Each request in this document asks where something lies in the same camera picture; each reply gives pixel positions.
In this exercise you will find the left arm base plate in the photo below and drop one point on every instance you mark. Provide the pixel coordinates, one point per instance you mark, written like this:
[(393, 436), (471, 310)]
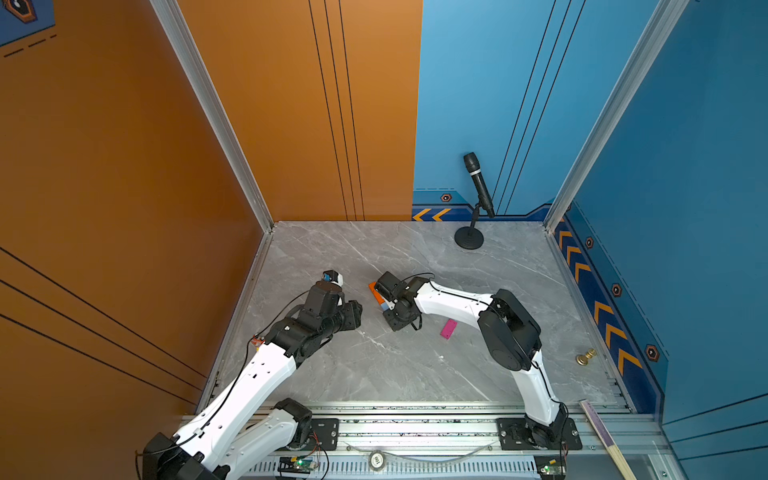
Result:
[(316, 433)]

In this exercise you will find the pink building block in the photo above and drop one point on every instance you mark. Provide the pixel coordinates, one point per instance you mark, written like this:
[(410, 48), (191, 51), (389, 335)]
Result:
[(448, 329)]

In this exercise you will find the folded hand fan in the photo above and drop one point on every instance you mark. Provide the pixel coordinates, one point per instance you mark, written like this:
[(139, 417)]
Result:
[(607, 440)]

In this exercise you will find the aluminium corner post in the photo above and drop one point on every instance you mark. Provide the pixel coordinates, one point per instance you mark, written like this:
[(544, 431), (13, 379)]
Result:
[(650, 43), (178, 33)]

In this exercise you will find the green circuit board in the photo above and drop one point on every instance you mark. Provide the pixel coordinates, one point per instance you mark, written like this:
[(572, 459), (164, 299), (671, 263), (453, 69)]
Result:
[(297, 468), (550, 468)]

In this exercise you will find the aluminium corner post left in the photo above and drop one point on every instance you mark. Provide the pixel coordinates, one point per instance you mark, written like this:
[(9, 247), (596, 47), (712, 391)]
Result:
[(178, 33)]

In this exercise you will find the brass bell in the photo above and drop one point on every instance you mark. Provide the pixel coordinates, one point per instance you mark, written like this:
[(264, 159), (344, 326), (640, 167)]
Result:
[(584, 359)]

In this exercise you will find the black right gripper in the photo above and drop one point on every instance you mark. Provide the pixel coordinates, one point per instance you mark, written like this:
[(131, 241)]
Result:
[(393, 324)]

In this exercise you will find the round silver disc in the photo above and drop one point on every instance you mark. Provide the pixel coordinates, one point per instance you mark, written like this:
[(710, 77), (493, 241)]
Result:
[(377, 460)]

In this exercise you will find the black microphone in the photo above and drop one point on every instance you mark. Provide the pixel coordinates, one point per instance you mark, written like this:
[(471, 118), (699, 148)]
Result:
[(473, 167)]

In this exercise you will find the right green circuit board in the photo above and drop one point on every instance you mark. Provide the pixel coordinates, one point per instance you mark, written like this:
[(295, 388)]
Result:
[(550, 468)]

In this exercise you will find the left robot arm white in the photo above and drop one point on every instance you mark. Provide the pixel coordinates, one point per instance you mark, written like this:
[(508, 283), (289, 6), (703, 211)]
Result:
[(219, 443)]

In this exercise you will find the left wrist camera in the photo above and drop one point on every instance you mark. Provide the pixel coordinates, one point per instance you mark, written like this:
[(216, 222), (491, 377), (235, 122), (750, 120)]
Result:
[(334, 277)]

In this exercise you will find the left green circuit board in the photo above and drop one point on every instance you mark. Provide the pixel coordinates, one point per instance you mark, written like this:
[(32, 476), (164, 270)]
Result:
[(297, 468)]

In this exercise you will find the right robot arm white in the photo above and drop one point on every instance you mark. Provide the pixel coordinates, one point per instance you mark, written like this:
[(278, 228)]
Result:
[(511, 335)]

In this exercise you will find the orange building block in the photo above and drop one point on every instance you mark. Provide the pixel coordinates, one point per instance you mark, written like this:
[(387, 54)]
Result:
[(380, 300)]

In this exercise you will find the black microphone stand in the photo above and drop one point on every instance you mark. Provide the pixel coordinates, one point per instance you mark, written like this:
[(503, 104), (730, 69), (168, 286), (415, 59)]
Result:
[(470, 237)]

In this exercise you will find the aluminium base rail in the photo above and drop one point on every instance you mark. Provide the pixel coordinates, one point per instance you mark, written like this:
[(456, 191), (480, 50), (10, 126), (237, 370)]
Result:
[(461, 442)]

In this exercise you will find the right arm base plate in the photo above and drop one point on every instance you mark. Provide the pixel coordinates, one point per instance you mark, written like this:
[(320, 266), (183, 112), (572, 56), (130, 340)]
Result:
[(523, 434)]

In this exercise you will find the aluminium corner post right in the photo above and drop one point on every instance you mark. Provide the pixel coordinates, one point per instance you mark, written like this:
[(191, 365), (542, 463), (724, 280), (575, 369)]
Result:
[(650, 43)]

